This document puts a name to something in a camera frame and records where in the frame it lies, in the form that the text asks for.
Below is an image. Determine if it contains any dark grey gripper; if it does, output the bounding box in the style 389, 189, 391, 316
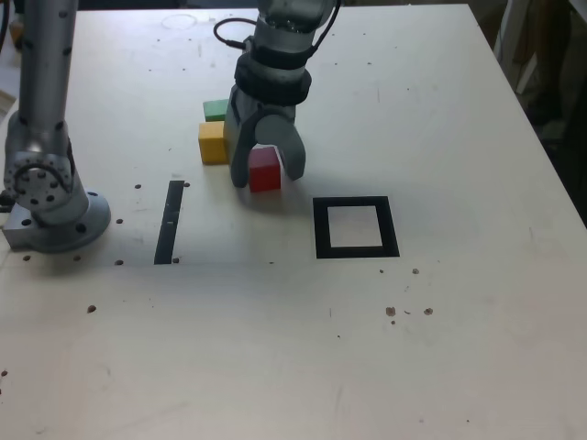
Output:
223, 84, 308, 190

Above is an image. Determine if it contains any red cube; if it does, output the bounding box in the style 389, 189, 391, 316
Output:
247, 146, 282, 193

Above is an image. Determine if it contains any yellow cube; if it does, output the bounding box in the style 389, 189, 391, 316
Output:
197, 121, 229, 165

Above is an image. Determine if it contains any green cube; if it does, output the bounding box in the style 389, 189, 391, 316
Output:
203, 98, 232, 124

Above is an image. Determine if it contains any black tape square outline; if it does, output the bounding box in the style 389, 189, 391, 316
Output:
312, 195, 401, 259

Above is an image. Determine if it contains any black tape strip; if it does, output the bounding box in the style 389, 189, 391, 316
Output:
153, 180, 184, 266

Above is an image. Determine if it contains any dark background furniture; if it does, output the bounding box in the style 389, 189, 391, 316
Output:
526, 0, 587, 138

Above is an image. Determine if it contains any white background frame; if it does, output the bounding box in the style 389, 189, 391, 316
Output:
493, 0, 538, 95

